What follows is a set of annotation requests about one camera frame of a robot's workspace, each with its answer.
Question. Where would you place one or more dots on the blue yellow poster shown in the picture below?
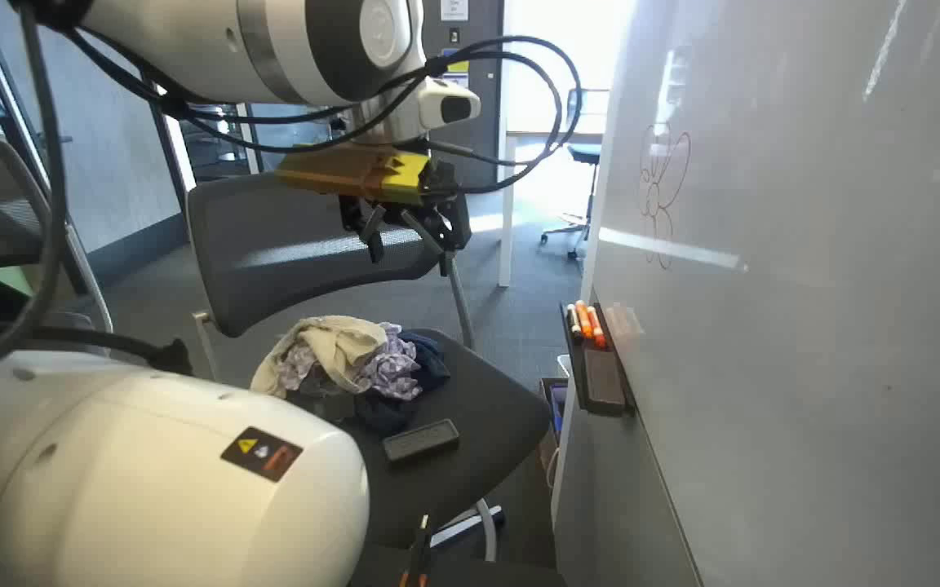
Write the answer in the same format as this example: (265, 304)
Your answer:
(457, 74)

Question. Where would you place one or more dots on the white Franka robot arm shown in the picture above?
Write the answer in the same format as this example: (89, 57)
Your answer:
(114, 477)

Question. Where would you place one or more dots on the white table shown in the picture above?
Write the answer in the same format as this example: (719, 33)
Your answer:
(503, 207)

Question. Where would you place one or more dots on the dark navy clothing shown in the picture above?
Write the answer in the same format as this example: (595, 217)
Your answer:
(388, 411)

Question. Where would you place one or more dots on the dark grey door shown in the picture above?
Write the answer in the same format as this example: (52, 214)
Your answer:
(482, 117)

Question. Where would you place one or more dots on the white paper sign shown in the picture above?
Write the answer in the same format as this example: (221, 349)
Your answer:
(456, 6)

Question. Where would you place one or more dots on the purple patterned clothing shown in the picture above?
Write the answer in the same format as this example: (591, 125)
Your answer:
(397, 370)

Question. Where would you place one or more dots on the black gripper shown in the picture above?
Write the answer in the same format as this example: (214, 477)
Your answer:
(451, 201)

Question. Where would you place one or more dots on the blue white box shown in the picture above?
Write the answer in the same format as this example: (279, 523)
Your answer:
(556, 404)

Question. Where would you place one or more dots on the black office chair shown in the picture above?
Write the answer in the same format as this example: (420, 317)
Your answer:
(586, 152)

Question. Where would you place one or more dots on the whiteboard partition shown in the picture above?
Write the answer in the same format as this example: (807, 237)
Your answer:
(798, 326)

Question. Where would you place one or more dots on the black rectangular eraser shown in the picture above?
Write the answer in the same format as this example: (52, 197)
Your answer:
(422, 440)

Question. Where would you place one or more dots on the grey black chair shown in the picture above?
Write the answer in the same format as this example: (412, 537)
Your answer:
(472, 433)

